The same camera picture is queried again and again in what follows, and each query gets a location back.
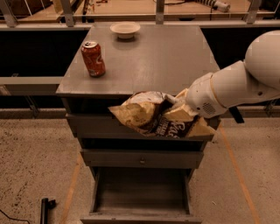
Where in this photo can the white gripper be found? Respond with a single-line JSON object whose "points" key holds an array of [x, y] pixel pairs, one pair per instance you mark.
{"points": [[201, 94]]}

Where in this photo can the brown chip bag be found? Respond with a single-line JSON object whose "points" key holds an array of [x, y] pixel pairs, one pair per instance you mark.
{"points": [[143, 112]]}

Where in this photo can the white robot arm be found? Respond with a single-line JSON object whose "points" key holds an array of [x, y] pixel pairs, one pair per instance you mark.
{"points": [[251, 80]]}

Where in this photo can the grey wooden drawer cabinet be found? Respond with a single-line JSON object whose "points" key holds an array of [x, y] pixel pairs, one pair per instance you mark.
{"points": [[98, 106]]}

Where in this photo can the grey middle drawer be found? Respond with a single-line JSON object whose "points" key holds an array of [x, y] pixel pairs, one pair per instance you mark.
{"points": [[142, 158]]}

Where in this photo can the grey open bottom drawer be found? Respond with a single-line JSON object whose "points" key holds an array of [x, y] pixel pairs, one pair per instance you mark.
{"points": [[140, 196]]}

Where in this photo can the white bowl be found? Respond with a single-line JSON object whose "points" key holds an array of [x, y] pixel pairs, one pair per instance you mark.
{"points": [[125, 30]]}

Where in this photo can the red soda can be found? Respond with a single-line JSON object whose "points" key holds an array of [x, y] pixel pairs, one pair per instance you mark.
{"points": [[92, 55]]}

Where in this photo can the white cylindrical device background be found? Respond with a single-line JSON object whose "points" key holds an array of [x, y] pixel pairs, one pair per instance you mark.
{"points": [[215, 4]]}

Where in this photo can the black floor stand foot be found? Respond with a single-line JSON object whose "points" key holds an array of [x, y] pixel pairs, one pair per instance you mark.
{"points": [[46, 205]]}

